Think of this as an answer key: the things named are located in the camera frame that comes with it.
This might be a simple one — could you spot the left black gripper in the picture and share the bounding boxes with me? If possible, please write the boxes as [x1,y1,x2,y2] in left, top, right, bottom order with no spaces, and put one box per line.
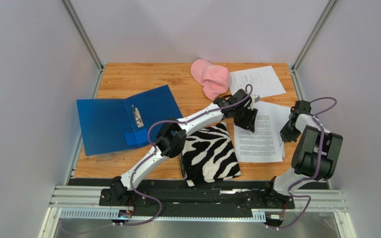
[233,106,258,134]

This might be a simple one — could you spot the white paper sheet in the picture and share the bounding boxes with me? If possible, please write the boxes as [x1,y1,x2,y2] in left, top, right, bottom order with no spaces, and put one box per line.
[254,101,291,137]

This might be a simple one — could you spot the printed paper sheet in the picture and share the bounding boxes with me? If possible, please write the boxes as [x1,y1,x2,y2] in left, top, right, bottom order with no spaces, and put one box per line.
[230,66,286,98]
[234,113,283,163]

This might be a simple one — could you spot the blue file folder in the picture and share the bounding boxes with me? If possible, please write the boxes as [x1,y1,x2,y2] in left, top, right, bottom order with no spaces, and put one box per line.
[76,85,183,156]

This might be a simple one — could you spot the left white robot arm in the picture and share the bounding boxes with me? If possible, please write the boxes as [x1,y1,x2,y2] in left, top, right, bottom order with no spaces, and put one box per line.
[110,85,260,205]

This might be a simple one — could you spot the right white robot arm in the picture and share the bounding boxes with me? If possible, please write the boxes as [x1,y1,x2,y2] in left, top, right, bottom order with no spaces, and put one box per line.
[263,100,343,207]

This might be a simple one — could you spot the metal folder clip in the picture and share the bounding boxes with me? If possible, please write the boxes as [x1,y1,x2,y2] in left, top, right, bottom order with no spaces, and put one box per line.
[131,105,144,128]

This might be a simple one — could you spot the pink baseball cap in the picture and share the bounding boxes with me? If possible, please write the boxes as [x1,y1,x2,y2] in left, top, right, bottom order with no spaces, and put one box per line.
[190,59,231,101]

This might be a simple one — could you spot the zebra print cushion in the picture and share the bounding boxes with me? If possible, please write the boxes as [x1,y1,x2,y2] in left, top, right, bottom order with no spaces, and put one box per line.
[180,122,242,187]

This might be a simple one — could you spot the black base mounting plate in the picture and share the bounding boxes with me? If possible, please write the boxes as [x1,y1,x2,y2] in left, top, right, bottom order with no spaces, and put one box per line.
[68,179,329,219]

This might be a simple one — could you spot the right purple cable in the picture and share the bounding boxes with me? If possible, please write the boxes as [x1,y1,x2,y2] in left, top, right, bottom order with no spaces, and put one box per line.
[266,96,338,230]

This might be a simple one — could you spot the purple cable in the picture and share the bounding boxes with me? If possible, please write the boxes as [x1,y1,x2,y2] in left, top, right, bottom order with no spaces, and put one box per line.
[266,96,338,230]
[60,83,254,227]

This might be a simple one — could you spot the right corner aluminium post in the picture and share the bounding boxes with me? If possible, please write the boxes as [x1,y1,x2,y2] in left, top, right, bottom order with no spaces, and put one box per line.
[292,0,339,72]

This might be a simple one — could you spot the corner aluminium post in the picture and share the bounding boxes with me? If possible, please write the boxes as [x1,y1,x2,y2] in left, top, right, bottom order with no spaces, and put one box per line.
[61,0,104,71]
[292,0,339,72]

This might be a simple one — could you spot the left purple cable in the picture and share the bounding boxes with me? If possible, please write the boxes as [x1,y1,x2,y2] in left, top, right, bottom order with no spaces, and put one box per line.
[60,83,254,227]

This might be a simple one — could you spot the aluminium frame rail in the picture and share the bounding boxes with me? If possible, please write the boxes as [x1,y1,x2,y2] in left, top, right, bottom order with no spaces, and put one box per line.
[39,183,355,238]

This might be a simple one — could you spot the left corner aluminium post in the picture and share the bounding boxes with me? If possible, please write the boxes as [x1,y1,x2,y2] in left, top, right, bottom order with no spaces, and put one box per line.
[61,0,104,71]

